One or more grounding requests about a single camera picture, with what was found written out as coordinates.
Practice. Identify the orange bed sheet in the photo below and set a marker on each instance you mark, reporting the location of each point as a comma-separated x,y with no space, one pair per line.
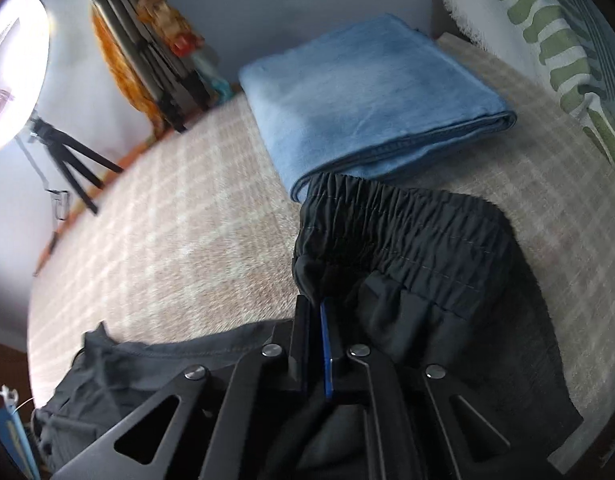
132,157

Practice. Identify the blue plastic chair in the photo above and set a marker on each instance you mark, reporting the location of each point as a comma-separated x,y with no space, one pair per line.
7,440

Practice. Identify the black pants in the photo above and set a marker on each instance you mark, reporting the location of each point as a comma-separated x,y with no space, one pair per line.
412,260

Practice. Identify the orange printed cloth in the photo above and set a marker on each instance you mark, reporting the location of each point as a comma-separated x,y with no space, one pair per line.
117,60

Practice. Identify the folded blue jeans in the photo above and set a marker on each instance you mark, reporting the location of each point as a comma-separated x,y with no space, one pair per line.
362,100

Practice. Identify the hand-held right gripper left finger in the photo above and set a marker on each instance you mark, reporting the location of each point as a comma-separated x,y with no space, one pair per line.
302,350

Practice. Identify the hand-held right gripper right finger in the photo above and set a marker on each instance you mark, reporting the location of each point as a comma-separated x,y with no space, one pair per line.
327,345

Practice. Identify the folded silver tripod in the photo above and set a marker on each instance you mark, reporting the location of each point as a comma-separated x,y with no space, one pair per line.
152,60

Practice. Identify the beige plaid bed cover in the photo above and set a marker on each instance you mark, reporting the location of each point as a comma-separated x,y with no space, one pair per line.
187,235

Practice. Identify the white clip lamp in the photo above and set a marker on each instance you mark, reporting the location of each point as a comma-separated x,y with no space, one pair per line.
5,394

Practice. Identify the small black tripod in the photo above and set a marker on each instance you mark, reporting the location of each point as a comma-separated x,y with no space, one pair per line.
62,145

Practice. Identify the white green patterned blanket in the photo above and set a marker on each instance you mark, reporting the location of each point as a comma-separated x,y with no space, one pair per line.
552,25

